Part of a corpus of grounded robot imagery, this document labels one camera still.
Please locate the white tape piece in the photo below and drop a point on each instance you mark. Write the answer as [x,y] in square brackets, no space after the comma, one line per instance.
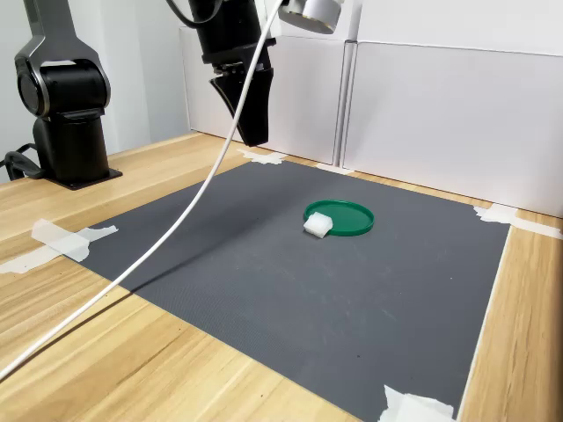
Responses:
[264,157]
[497,215]
[333,169]
[66,244]
[413,406]

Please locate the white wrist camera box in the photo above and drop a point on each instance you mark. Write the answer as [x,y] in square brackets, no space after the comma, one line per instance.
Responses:
[312,15]

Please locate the white partition panel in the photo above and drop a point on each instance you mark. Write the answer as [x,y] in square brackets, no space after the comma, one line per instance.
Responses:
[462,123]
[299,96]

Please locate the small white plastic terminal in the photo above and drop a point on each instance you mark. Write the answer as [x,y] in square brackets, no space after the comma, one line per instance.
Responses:
[317,225]

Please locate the dark grey mat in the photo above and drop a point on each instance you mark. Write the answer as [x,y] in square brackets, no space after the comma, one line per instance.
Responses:
[264,285]

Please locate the round green lid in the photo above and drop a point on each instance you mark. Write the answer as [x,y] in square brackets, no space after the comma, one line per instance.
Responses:
[349,217]

